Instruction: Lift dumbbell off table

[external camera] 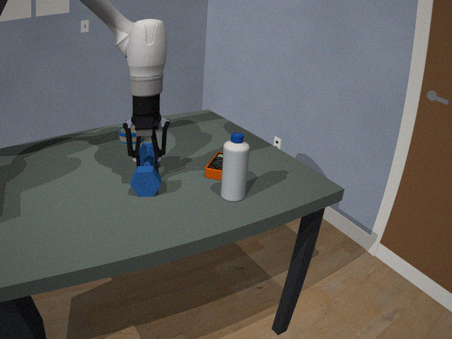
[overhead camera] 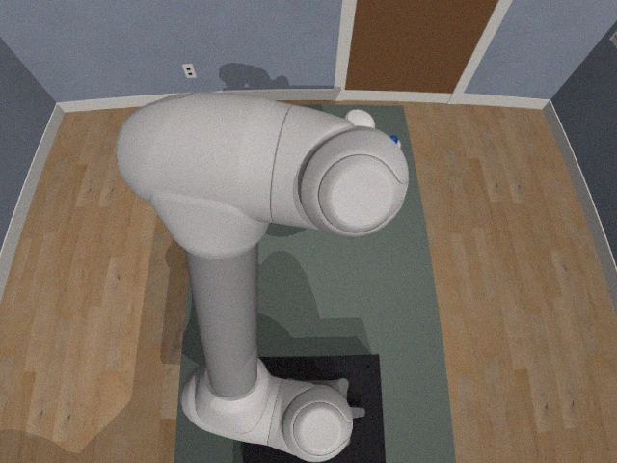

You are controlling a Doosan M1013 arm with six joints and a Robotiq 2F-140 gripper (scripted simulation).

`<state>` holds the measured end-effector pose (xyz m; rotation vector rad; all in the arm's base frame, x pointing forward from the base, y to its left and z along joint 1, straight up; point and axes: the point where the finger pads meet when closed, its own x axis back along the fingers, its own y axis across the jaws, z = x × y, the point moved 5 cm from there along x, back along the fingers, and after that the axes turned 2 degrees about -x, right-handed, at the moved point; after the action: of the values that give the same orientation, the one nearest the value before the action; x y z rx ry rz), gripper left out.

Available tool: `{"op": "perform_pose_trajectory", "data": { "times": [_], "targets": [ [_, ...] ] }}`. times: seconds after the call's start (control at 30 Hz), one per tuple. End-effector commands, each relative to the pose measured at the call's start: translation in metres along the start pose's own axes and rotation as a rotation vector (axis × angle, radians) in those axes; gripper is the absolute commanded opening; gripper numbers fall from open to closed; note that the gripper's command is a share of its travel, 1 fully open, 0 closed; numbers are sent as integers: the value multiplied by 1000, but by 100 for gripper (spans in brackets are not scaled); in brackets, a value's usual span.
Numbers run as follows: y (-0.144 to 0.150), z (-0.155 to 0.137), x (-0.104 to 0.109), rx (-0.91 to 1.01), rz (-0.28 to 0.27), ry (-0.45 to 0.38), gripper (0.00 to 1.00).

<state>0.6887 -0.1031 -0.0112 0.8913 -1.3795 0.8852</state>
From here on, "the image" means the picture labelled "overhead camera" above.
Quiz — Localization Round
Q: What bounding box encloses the white bottle with blue cap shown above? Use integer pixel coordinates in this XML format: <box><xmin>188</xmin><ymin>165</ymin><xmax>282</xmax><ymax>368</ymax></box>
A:
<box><xmin>390</xmin><ymin>135</ymin><xmax>401</xmax><ymax>148</ymax></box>

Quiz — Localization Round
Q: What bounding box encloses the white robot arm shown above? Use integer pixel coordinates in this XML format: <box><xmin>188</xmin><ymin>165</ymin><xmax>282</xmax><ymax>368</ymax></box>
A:
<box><xmin>116</xmin><ymin>92</ymin><xmax>409</xmax><ymax>462</ymax></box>

